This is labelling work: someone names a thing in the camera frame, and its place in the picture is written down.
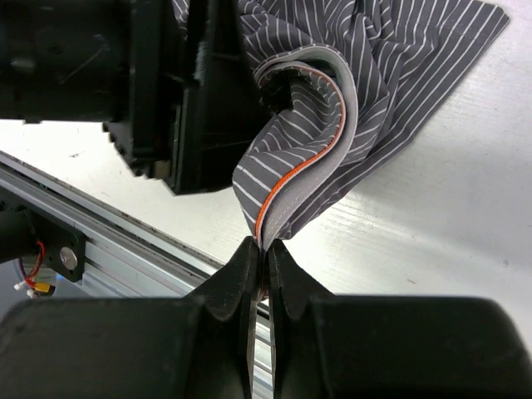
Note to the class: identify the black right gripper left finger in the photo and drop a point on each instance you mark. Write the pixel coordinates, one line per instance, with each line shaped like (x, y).
(222, 355)

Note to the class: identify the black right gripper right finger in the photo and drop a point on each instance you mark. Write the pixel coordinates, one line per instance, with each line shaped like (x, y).
(297, 372)

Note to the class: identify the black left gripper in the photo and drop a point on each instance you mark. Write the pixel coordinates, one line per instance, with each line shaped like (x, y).
(178, 104)

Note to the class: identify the grey striped underwear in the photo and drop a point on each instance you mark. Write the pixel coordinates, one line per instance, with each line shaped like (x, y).
(293, 103)

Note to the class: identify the aluminium frame rail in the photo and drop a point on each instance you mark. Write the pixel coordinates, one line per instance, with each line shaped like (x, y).
(131, 335)

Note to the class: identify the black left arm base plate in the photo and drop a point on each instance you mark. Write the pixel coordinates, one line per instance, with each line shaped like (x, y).
(65, 251)

